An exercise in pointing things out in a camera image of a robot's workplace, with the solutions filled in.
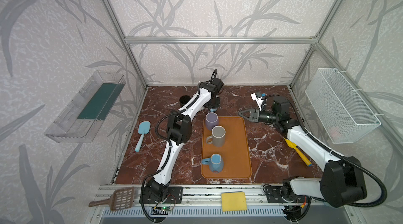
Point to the black mug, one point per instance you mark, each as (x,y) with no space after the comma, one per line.
(184,100)

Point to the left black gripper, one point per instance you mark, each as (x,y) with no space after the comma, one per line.
(213,103)

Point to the white wire basket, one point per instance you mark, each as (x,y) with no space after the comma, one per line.
(342,111)

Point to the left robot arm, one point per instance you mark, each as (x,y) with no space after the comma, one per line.
(176,129)

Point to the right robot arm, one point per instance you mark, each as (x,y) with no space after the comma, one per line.
(342,182)

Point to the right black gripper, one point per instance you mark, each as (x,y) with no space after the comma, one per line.
(254,116)

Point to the grey mug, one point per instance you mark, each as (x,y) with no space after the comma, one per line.
(217,138)

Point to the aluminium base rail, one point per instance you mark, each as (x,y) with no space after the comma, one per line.
(201,200)

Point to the blue speckled mug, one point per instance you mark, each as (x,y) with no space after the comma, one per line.
(215,163)

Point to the yellow sponge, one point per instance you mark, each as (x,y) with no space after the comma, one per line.
(235,201)

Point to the lavender mug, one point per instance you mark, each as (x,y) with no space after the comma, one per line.
(211,120)

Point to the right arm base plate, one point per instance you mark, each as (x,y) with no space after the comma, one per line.
(282,194)

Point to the brown slotted spatula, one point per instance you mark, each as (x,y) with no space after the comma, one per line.
(120,199)

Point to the yellow handled tool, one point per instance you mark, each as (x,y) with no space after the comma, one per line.
(299,152)

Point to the green mat in shelf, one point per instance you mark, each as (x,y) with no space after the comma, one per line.
(101,102)

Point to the orange rubber tray mat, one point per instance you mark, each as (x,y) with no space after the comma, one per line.
(234,153)

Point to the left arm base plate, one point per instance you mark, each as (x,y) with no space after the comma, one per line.
(170,195)

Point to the small green circuit board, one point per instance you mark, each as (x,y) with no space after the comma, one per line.
(164,210)

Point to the light blue silicone spatula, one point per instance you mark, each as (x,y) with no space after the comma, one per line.
(143,129)

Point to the clear acrylic wall shelf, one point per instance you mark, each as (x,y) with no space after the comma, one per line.
(67,128)

